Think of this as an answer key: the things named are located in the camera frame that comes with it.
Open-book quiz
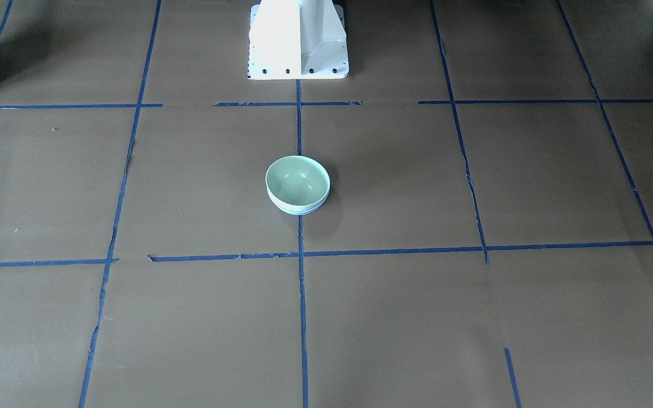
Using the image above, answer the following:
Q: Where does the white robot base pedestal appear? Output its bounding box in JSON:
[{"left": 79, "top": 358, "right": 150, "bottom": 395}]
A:
[{"left": 247, "top": 1, "right": 350, "bottom": 80}]

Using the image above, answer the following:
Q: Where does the blue bowl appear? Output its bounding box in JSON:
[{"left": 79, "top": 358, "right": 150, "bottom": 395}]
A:
[{"left": 269, "top": 193, "right": 328, "bottom": 216}]

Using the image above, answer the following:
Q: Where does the green bowl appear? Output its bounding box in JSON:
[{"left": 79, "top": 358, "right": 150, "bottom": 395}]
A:
[{"left": 265, "top": 155, "right": 331, "bottom": 206}]

